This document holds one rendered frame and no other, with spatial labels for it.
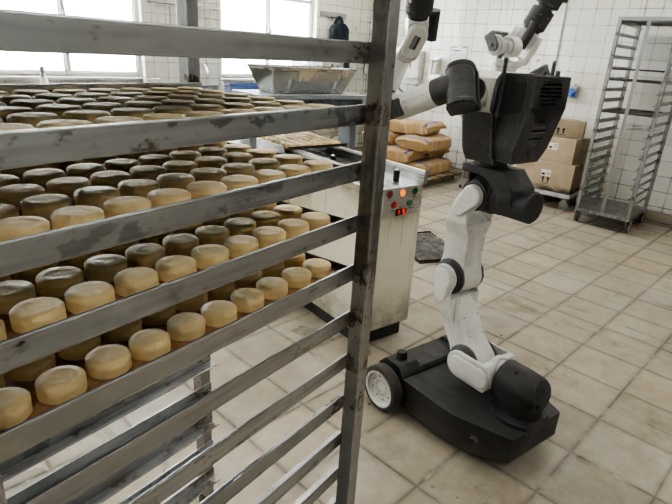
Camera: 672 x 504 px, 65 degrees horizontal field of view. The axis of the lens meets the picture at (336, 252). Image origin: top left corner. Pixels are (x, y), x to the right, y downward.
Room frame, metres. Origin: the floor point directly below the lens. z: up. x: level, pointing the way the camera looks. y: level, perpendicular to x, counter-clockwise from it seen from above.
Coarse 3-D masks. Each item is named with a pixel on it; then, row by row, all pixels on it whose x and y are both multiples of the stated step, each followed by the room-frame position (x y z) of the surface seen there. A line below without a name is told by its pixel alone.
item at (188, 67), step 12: (180, 0) 1.10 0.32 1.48; (192, 0) 1.10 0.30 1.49; (180, 12) 1.10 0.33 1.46; (192, 12) 1.10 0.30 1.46; (180, 24) 1.10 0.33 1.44; (192, 24) 1.10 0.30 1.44; (180, 60) 1.10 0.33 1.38; (192, 60) 1.10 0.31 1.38; (180, 72) 1.10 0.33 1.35; (192, 72) 1.09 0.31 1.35; (204, 372) 1.10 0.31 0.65; (204, 384) 1.10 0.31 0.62; (204, 492) 1.09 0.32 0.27
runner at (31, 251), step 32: (224, 192) 0.61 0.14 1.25; (256, 192) 0.65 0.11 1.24; (288, 192) 0.70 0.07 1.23; (96, 224) 0.47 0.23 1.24; (128, 224) 0.50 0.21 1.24; (160, 224) 0.53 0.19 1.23; (192, 224) 0.57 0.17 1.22; (0, 256) 0.40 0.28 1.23; (32, 256) 0.42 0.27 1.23; (64, 256) 0.45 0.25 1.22
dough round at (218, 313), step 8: (208, 304) 0.67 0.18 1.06; (216, 304) 0.67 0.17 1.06; (224, 304) 0.67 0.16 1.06; (232, 304) 0.68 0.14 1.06; (208, 312) 0.65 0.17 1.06; (216, 312) 0.65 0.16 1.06; (224, 312) 0.65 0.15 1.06; (232, 312) 0.66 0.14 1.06; (208, 320) 0.64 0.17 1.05; (216, 320) 0.64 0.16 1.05; (224, 320) 0.64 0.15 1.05; (232, 320) 0.65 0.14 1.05
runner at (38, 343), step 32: (352, 224) 0.83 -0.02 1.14; (256, 256) 0.65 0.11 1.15; (288, 256) 0.70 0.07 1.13; (160, 288) 0.53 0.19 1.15; (192, 288) 0.56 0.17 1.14; (64, 320) 0.44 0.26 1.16; (96, 320) 0.46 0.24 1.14; (128, 320) 0.49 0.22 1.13; (0, 352) 0.39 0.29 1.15; (32, 352) 0.41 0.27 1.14
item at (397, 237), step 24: (336, 192) 2.51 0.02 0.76; (408, 216) 2.47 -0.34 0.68; (336, 240) 2.49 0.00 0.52; (384, 240) 2.38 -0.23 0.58; (408, 240) 2.48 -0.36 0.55; (384, 264) 2.39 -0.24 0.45; (408, 264) 2.49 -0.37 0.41; (384, 288) 2.40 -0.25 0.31; (408, 288) 2.50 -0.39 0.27; (312, 312) 2.69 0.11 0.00; (336, 312) 2.46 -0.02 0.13; (384, 312) 2.41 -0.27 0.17; (384, 336) 2.46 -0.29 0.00
